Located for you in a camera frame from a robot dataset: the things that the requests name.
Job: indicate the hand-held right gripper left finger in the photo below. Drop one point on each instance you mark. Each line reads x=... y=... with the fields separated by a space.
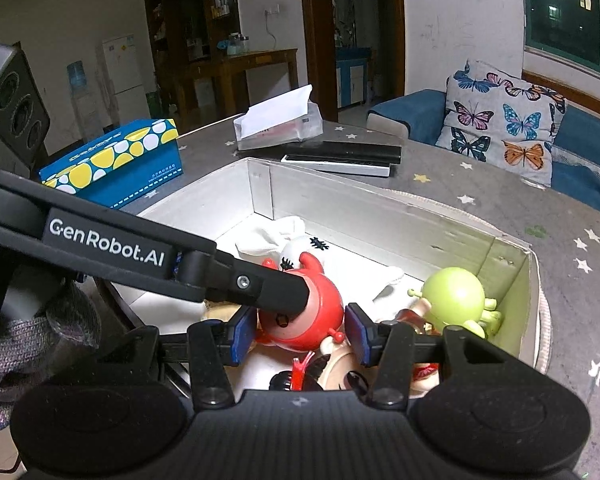
x=242 y=335

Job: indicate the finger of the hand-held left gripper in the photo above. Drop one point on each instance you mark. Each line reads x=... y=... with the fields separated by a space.
x=260 y=285

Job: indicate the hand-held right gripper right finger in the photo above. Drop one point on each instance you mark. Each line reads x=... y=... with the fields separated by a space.
x=360 y=335

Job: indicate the beige peanut toy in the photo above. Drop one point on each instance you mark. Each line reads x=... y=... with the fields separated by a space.
x=220 y=312

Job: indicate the black doll with red bows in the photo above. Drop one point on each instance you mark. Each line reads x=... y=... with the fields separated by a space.
x=330 y=365

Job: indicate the red round toy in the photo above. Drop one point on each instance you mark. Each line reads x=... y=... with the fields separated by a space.
x=322 y=315

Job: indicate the white plush toy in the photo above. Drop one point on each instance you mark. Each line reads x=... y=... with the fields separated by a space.
x=340 y=260

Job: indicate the white cardboard box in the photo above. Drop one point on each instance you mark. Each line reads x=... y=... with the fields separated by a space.
x=330 y=195

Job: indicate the person's left hand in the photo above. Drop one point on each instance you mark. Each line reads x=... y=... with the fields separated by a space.
x=30 y=350

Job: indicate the blue yellow dotted tissue box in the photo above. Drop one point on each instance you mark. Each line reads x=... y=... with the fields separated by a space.
x=120 y=160

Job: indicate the green round toy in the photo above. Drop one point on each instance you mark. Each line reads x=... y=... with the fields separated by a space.
x=452 y=295

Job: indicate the white flat remote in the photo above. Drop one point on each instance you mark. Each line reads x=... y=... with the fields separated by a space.
x=340 y=167

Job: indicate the water dispenser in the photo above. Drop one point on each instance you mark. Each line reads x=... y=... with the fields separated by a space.
x=79 y=95

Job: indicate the black flat case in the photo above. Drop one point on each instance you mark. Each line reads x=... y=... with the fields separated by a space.
x=345 y=151

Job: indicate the white refrigerator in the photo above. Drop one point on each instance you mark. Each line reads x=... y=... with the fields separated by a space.
x=124 y=80

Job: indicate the white tissue pack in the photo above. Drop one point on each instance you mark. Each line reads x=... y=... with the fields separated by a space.
x=275 y=122

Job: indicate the white round base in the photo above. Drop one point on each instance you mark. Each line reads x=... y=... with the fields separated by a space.
x=544 y=330

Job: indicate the wooden side table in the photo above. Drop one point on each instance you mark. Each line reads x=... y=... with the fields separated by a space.
x=250 y=67

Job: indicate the blue cabinet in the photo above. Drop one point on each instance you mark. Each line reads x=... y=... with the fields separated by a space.
x=352 y=75

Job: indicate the blue sofa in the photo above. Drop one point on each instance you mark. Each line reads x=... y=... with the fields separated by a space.
x=410 y=110

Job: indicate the jars on side table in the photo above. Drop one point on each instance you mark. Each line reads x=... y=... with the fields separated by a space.
x=235 y=45

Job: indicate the wooden cabinet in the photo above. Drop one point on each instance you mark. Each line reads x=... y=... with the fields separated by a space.
x=190 y=20

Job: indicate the butterfly print pillow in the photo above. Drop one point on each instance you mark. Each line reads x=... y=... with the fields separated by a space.
x=500 y=120

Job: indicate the window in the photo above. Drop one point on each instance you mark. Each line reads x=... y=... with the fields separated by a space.
x=575 y=10

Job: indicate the wooden door frame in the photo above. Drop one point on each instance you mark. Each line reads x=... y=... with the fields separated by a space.
x=320 y=35

